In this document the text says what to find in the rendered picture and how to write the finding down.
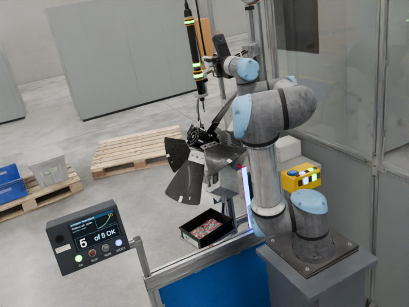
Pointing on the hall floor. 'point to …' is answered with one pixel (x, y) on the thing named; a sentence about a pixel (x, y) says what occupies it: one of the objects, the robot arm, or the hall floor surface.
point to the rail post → (154, 299)
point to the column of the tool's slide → (257, 38)
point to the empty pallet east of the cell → (132, 151)
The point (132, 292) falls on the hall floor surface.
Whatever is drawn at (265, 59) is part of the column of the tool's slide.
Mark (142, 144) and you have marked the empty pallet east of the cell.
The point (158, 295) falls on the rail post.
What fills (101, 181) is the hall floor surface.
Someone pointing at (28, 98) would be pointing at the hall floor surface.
